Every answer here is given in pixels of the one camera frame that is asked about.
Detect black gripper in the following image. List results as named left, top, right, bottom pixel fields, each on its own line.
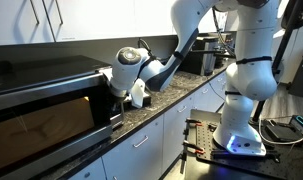
left=111, top=93, right=129, bottom=123

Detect black steel microwave oven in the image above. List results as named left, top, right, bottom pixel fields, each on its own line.
left=0, top=54, right=124, bottom=180

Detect orange black table clamp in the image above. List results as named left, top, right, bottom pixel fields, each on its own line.
left=182, top=139, right=206, bottom=155
left=184, top=116, right=206, bottom=128

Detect white upper cabinets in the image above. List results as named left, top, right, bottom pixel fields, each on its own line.
left=0, top=0, right=227, bottom=48

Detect black silver coffee machine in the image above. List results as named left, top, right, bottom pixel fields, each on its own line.
left=180, top=32, right=226, bottom=77

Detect black base clamp bar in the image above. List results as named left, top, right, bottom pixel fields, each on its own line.
left=210, top=148, right=281, bottom=164

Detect flat black power box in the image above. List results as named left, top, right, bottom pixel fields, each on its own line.
left=264, top=122, right=303, bottom=143

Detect black box with teal edge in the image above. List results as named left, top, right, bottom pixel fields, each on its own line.
left=289, top=114, right=303, bottom=135

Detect black cabinet with white label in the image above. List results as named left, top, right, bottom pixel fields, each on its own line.
left=288, top=44, right=303, bottom=118

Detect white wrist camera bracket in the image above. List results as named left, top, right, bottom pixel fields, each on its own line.
left=129, top=77, right=148, bottom=110

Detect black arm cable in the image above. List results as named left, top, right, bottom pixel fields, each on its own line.
left=137, top=6, right=238, bottom=65

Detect upper cabinet bar handle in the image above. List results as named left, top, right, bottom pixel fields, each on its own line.
left=53, top=0, right=65, bottom=26
left=28, top=0, right=41, bottom=26

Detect white floor cable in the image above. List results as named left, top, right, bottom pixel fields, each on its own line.
left=257, top=115, right=303, bottom=146

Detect black camera stand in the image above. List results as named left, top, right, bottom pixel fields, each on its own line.
left=251, top=0, right=303, bottom=123

